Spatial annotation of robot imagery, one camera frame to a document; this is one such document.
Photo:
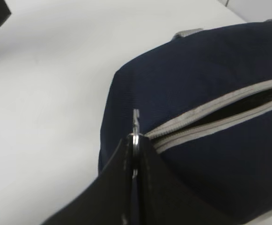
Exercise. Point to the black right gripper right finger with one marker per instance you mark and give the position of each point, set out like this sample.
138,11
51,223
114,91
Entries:
164,200

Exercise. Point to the navy blue lunch bag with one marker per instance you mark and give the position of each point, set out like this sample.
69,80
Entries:
205,103

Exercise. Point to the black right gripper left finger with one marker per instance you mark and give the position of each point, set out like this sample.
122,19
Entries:
107,201

